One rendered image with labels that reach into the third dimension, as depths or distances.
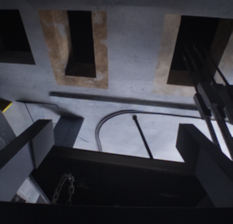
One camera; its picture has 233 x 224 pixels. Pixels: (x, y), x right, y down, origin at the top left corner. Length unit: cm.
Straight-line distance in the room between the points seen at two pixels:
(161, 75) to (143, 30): 26
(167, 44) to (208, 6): 22
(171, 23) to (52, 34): 59
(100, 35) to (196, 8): 44
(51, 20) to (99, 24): 24
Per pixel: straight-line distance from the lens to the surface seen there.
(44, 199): 62
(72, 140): 113
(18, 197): 52
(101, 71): 98
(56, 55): 103
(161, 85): 99
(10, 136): 77
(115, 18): 86
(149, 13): 85
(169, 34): 87
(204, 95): 60
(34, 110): 138
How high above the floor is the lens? 83
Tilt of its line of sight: 49 degrees down
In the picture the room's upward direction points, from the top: 167 degrees counter-clockwise
